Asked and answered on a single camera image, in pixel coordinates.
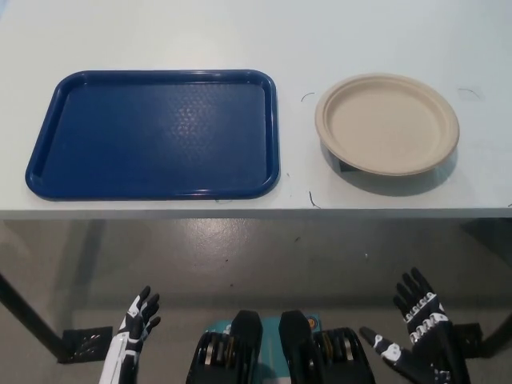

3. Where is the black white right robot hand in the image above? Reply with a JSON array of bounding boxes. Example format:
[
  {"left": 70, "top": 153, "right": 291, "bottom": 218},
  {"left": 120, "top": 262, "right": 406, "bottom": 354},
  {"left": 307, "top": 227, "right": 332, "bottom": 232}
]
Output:
[{"left": 359, "top": 267, "right": 462, "bottom": 384}]

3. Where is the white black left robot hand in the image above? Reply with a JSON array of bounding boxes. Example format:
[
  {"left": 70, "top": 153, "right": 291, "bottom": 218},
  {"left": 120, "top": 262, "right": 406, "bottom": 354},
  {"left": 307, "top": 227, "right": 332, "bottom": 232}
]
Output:
[{"left": 99, "top": 285, "right": 162, "bottom": 384}]

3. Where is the beige paper plate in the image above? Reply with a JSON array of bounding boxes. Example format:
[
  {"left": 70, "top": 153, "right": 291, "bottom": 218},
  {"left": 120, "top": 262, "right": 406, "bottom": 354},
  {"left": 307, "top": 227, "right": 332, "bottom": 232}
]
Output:
[{"left": 314, "top": 72, "right": 461, "bottom": 176}]

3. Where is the black floor foot plate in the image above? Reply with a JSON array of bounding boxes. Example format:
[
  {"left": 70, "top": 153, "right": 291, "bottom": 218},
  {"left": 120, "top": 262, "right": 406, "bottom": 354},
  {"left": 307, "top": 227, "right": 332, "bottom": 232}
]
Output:
[
  {"left": 58, "top": 326, "right": 114, "bottom": 364},
  {"left": 454, "top": 322, "right": 486, "bottom": 358}
]

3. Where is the blue plastic tray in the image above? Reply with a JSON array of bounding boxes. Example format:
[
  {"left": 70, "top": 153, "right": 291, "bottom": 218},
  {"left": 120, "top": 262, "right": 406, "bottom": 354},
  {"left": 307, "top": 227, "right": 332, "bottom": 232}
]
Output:
[{"left": 24, "top": 70, "right": 281, "bottom": 201}]

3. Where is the black table leg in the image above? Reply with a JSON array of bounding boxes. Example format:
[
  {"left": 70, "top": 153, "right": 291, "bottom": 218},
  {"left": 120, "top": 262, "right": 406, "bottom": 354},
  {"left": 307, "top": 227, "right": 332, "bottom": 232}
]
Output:
[{"left": 0, "top": 271, "right": 67, "bottom": 358}]

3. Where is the black teal robot body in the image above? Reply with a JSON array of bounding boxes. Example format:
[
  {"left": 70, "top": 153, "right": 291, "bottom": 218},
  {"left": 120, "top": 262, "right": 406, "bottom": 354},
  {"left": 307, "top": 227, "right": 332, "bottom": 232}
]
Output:
[{"left": 186, "top": 310, "right": 377, "bottom": 384}]

